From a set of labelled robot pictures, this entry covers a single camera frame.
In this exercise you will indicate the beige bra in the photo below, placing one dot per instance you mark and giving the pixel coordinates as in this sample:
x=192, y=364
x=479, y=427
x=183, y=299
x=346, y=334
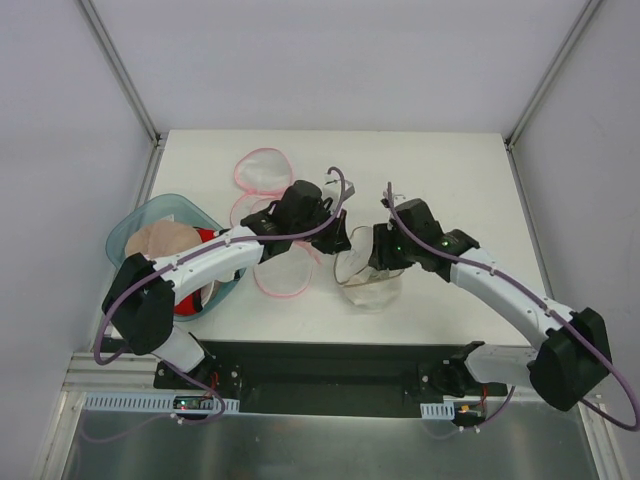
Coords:
x=162, y=238

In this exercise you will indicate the pink-trimmed mesh bag middle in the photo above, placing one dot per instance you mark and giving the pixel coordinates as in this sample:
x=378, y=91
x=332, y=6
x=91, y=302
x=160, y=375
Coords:
x=250, y=204

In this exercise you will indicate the white black-trimmed bra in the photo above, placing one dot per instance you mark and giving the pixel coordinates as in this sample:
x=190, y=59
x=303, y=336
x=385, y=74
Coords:
x=220, y=285

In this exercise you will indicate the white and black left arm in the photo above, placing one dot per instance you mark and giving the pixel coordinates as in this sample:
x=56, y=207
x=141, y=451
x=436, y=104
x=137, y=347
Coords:
x=141, y=301

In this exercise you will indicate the white slotted cable duct right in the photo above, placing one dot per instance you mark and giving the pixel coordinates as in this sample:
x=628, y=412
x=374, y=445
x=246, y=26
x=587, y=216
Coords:
x=444, y=411

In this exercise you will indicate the aluminium frame post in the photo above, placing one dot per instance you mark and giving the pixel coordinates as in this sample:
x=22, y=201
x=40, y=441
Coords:
x=118, y=68
x=551, y=74

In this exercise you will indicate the white slotted cable duct left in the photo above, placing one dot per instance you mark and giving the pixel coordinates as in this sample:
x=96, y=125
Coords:
x=151, y=403

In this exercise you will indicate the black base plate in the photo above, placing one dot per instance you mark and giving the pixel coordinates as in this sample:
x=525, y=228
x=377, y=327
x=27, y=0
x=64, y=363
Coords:
x=347, y=380

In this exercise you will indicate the right aluminium frame post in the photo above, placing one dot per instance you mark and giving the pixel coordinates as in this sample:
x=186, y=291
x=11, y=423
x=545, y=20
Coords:
x=551, y=74

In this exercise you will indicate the red bra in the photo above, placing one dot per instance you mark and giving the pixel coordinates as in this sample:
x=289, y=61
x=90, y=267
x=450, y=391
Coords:
x=188, y=306

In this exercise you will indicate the white slotted cable duct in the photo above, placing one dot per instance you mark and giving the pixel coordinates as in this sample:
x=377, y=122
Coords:
x=444, y=411
x=151, y=403

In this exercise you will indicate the teal plastic basket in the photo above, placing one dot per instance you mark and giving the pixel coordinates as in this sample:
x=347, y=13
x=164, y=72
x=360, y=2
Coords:
x=172, y=207

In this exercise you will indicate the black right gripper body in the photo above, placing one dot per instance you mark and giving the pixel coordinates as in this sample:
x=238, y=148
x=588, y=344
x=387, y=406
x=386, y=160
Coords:
x=382, y=248

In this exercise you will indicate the pink-trimmed white mesh bag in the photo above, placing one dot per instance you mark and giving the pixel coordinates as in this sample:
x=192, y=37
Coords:
x=264, y=171

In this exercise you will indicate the pink-trimmed mesh bag front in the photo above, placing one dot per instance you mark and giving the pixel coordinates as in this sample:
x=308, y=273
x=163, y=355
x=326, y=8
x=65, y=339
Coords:
x=287, y=275

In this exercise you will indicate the cream mesh laundry bag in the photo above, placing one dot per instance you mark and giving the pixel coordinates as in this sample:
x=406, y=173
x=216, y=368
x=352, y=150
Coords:
x=361, y=284

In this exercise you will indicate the left aluminium frame post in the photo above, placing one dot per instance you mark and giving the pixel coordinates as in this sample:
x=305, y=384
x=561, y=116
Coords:
x=118, y=68

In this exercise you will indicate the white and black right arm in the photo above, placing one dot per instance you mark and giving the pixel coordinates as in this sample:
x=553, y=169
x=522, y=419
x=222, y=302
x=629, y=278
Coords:
x=567, y=351

